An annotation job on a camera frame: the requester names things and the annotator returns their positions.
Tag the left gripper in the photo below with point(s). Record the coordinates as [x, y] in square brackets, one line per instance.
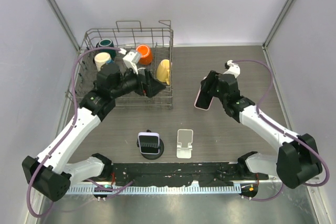
[147, 85]

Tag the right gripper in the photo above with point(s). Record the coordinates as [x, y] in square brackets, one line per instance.
[212, 77]

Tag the phone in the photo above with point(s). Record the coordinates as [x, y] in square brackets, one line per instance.
[149, 143]
[203, 99]

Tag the black round-base phone stand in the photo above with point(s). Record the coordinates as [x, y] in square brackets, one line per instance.
[155, 156]

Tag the white folding phone stand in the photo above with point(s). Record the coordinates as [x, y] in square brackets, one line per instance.
[184, 143]

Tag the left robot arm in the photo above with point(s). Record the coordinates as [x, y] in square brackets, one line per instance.
[50, 173]

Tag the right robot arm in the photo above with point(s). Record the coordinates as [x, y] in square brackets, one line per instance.
[295, 162]

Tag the yellow mug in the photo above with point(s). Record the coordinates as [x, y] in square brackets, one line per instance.
[163, 72]

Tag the orange mug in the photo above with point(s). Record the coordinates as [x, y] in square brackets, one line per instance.
[146, 54]

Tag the blue dotted plate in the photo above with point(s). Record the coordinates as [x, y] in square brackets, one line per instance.
[110, 62]

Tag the cream ribbed mug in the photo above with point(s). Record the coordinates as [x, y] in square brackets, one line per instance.
[101, 59]

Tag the dark green mug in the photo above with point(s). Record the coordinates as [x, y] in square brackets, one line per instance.
[105, 45]

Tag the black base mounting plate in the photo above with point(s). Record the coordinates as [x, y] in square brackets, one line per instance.
[208, 174]

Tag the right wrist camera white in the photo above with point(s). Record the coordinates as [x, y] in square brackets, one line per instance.
[232, 68]

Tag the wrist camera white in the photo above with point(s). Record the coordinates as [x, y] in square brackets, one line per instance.
[232, 68]
[131, 59]

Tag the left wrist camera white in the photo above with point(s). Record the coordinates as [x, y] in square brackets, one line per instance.
[131, 59]

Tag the white slotted cable duct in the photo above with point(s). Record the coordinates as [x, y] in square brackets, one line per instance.
[90, 189]

